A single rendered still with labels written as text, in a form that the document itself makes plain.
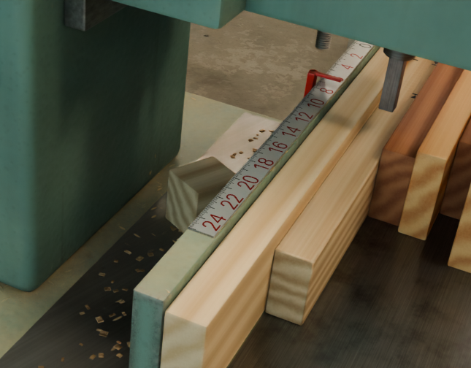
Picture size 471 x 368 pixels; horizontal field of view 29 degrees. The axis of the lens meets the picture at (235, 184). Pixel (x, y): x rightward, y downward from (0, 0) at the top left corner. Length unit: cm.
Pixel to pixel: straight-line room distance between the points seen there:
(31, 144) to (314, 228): 19
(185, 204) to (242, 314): 25
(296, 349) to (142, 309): 9
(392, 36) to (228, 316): 19
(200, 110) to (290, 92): 187
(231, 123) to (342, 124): 31
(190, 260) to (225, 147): 40
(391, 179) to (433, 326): 10
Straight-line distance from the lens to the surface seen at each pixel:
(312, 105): 53
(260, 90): 269
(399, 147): 53
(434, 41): 50
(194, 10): 50
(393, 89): 55
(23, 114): 54
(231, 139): 80
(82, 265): 64
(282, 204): 45
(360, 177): 50
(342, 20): 51
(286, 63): 288
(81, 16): 53
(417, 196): 52
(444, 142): 52
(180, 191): 66
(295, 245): 44
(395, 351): 46
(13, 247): 60
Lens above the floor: 120
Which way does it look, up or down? 32 degrees down
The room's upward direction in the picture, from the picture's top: 7 degrees clockwise
